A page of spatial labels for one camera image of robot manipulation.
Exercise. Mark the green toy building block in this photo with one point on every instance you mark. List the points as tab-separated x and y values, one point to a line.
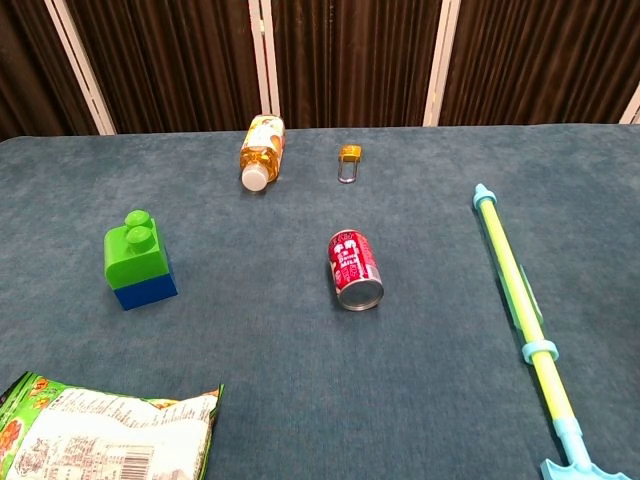
135	260

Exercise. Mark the blue toy building block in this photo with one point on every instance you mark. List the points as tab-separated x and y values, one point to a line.
150	292

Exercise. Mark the blue and yellow toy water pump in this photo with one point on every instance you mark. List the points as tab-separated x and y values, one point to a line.
505	260

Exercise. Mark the red soda can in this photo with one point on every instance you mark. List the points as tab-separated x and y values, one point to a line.
352	265

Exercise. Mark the yellow padlock with long shackle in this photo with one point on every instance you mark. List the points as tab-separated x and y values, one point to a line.
350	151

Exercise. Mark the tea bottle with white cap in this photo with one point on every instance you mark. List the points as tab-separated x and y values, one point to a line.
261	150

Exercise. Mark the blue felt table cloth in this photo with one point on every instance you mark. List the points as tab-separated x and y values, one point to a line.
250	350

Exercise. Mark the dark brown curtain panel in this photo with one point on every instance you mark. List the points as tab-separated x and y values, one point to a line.
350	60
175	65
25	70
540	60

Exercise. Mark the green snack bag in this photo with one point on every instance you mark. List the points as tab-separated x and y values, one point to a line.
100	430

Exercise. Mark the white screen frame post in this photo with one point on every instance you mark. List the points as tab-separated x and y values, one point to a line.
265	65
440	65
82	70
632	107

